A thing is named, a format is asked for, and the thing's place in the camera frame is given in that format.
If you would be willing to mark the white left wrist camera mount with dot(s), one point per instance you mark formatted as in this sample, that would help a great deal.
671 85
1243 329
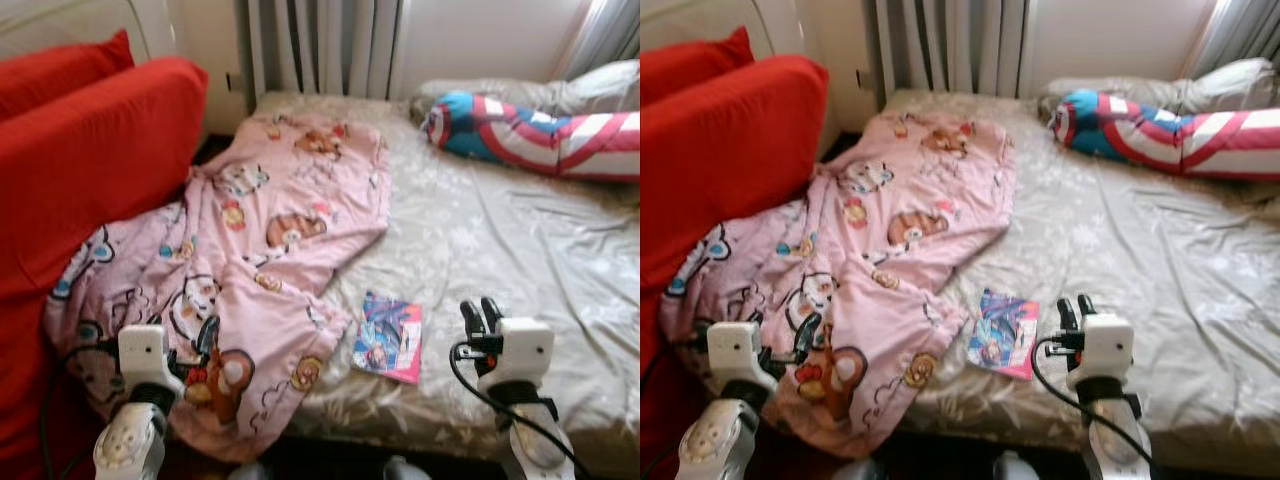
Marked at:
733 352
143 355

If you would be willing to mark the knotted grey floral pillow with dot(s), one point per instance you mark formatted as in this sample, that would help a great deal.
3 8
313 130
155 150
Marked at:
605 85
1235 85

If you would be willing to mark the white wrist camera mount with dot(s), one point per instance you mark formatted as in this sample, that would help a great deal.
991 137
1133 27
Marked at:
520 350
1105 345
143 355
733 352

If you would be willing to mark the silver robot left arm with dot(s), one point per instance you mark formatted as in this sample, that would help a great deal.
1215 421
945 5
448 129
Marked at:
130 440
715 445

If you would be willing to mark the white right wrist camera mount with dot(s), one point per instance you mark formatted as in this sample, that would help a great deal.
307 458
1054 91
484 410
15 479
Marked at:
520 350
1105 345

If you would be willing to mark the bed with grey floral sheet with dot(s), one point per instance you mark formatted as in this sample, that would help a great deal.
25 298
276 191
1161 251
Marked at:
1130 240
500 240

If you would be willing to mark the large red cushion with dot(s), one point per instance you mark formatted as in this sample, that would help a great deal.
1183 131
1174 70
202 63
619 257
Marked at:
730 150
90 160

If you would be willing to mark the pink cartoon print blanket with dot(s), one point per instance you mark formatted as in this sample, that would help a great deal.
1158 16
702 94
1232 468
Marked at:
920 190
290 190

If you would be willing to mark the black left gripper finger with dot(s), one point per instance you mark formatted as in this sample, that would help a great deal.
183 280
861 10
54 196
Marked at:
807 335
208 338

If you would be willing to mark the colourful picture book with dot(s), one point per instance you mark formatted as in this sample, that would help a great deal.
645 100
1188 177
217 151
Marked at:
390 340
1005 335

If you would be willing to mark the flat grey floral pillow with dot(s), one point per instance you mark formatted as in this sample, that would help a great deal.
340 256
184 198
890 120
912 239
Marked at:
490 90
1110 88

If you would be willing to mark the grey robot right leg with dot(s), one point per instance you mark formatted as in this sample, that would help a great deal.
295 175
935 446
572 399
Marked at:
1015 467
407 469

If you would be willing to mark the red white blue bolster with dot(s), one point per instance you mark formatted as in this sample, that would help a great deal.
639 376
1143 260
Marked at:
530 135
1150 135

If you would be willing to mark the grey pleated curtain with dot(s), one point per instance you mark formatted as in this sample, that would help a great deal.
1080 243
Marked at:
1240 30
320 45
950 45
610 30

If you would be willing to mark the small red cushion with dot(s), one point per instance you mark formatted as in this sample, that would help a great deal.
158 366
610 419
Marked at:
60 70
690 65

